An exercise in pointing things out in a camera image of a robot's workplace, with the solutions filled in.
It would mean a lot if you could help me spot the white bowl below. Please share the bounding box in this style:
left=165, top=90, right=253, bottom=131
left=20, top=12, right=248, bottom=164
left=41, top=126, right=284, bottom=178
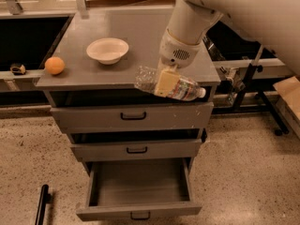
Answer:
left=86, top=37, right=129, bottom=65

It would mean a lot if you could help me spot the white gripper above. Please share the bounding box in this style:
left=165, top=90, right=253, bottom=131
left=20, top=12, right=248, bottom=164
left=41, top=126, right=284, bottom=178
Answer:
left=154, top=29, right=200, bottom=98

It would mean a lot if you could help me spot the grey top drawer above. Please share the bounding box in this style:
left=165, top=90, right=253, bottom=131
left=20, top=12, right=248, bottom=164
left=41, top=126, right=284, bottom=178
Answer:
left=51, top=102, right=213, bottom=134

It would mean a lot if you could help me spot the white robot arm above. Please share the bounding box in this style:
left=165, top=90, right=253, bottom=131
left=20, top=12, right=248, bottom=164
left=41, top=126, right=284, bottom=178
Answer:
left=159, top=0, right=300, bottom=74

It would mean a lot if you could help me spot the grey drawer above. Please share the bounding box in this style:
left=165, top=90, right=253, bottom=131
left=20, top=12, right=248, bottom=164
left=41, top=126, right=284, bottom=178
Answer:
left=51, top=102, right=213, bottom=134
left=71, top=139, right=202, bottom=162
left=77, top=158, right=201, bottom=221

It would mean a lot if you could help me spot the grey drawer cabinet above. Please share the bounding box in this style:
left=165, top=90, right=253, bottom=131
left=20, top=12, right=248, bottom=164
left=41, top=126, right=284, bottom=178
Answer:
left=36, top=7, right=221, bottom=175

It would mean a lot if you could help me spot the black tray stand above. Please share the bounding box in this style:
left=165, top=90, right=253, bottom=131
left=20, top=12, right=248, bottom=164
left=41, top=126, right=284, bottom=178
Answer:
left=202, top=21, right=290, bottom=137

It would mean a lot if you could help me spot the grey bottom drawer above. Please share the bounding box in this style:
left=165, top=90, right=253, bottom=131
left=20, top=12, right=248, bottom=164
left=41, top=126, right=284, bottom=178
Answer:
left=77, top=158, right=201, bottom=221

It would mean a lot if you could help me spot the yellow black tape measure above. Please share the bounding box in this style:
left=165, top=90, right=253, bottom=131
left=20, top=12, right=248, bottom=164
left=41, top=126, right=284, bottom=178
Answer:
left=10, top=63, right=26, bottom=75

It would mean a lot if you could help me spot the clear plastic water bottle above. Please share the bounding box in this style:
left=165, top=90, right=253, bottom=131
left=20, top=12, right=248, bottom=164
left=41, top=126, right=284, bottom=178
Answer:
left=134, top=67, right=206, bottom=101

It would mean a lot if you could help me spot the grey middle drawer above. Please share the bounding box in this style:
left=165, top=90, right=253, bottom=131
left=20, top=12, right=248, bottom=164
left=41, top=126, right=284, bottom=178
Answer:
left=71, top=139, right=202, bottom=162

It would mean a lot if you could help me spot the black bar on floor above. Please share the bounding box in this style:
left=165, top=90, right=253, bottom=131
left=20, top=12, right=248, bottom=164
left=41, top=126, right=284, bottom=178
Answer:
left=35, top=184, right=52, bottom=225

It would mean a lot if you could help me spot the orange fruit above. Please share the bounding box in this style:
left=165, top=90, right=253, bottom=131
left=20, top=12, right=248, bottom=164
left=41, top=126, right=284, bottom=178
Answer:
left=45, top=57, right=65, bottom=75

